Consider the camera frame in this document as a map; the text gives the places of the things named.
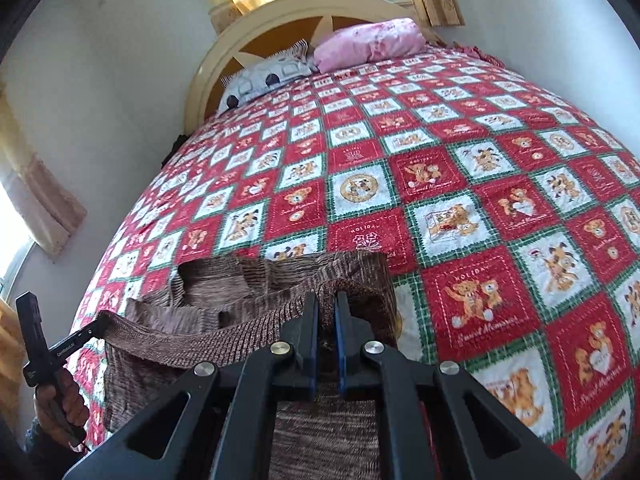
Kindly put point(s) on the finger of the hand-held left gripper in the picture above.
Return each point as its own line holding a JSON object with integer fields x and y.
{"x": 92, "y": 332}

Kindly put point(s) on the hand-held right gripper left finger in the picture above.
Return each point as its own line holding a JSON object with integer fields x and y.
{"x": 307, "y": 350}

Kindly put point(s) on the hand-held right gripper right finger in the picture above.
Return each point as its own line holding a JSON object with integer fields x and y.
{"x": 342, "y": 350}

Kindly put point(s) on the brown knit sweater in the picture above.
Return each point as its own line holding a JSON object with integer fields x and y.
{"x": 150, "y": 385}

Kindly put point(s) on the person's left forearm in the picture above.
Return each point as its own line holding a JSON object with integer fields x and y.
{"x": 42, "y": 455}

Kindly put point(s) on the person's left hand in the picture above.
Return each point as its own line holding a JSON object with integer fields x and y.
{"x": 50, "y": 410}

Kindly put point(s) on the orange curtain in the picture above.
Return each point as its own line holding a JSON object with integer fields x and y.
{"x": 10, "y": 360}

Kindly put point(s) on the red patchwork bear quilt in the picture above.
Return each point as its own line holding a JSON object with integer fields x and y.
{"x": 450, "y": 185}

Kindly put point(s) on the dark cloth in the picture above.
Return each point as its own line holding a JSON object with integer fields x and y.
{"x": 172, "y": 152}

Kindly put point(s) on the white patterned pillow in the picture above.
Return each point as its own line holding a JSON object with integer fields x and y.
{"x": 260, "y": 77}

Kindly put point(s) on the pink pillow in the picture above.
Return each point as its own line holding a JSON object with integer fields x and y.
{"x": 365, "y": 45}

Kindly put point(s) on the crumpled red cloth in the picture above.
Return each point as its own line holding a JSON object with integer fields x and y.
{"x": 477, "y": 55}

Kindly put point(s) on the cream wooden headboard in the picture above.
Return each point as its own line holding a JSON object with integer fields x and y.
{"x": 260, "y": 15}

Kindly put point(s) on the side wall window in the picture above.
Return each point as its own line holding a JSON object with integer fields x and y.
{"x": 12, "y": 250}

